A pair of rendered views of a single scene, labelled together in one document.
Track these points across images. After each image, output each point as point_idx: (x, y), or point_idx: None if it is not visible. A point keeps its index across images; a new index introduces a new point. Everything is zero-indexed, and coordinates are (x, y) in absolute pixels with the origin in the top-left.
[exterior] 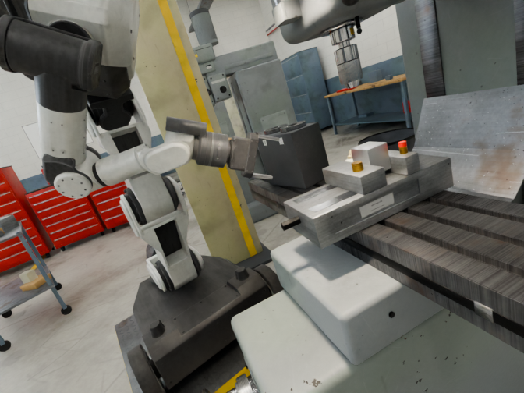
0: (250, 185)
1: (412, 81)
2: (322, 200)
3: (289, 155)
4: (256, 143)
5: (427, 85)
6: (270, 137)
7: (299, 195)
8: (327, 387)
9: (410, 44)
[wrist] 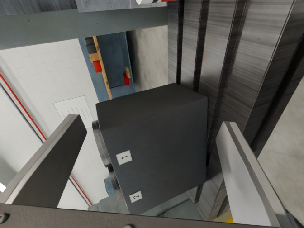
0: (211, 218)
1: (63, 29)
2: None
3: (150, 135)
4: (10, 226)
5: (62, 6)
6: (45, 143)
7: (229, 95)
8: None
9: (20, 29)
